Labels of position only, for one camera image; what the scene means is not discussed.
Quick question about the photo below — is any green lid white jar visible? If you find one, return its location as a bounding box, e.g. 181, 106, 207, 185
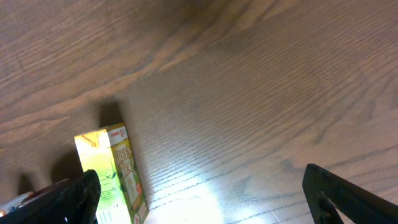
1, 179, 70, 217

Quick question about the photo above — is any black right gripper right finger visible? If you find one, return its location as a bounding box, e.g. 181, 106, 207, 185
302, 164, 397, 224

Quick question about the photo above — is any green tea carton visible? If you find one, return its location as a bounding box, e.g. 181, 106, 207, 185
74, 123, 149, 224

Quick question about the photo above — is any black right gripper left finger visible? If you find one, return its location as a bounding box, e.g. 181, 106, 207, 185
0, 169, 102, 224

